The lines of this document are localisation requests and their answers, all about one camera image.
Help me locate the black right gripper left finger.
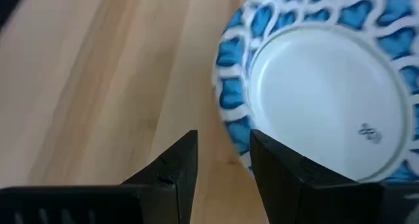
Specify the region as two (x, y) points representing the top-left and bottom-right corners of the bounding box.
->
(0, 130), (199, 224)

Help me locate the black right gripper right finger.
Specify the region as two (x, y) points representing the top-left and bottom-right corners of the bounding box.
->
(249, 129), (419, 224)

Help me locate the blue patterned paper bowl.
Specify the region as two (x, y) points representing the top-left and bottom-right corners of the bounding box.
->
(212, 0), (419, 185)

